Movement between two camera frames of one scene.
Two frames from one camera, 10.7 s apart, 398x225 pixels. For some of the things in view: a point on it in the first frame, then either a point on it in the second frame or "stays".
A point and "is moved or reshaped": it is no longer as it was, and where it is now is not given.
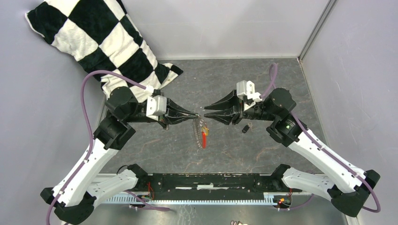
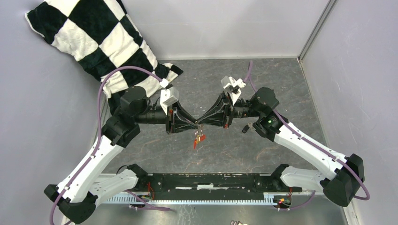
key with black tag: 247,127 stays
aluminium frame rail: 308,210 stays
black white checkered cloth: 101,35 stays
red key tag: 203,140 is moved or reshaped
